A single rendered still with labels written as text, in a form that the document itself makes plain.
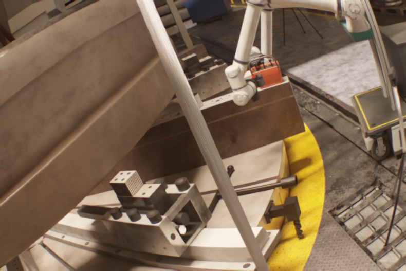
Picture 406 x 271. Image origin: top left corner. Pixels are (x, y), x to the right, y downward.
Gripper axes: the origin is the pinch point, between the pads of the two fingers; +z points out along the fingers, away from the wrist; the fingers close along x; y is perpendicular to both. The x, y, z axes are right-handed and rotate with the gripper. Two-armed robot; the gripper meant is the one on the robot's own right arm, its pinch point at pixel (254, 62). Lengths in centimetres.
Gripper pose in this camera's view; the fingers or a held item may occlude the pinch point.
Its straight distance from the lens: 289.2
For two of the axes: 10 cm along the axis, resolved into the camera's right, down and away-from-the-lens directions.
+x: 9.2, -3.0, -2.4
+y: -3.7, -8.6, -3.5
